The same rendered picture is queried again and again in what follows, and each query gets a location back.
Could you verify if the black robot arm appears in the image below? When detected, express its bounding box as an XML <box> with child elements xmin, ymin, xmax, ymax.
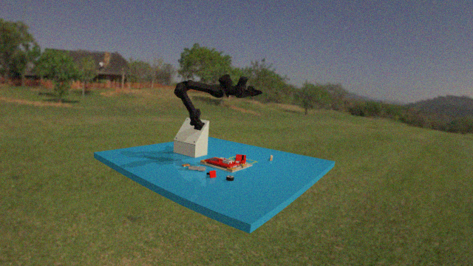
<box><xmin>174</xmin><ymin>74</ymin><xmax>248</xmax><ymax>130</ymax></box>

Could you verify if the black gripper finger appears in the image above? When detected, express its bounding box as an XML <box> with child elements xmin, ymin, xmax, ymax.
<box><xmin>252</xmin><ymin>86</ymin><xmax>262</xmax><ymax>97</ymax></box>
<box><xmin>241</xmin><ymin>86</ymin><xmax>256</xmax><ymax>98</ymax></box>

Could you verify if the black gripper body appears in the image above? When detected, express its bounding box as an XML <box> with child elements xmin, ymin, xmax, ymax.
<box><xmin>232</xmin><ymin>86</ymin><xmax>253</xmax><ymax>98</ymax></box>

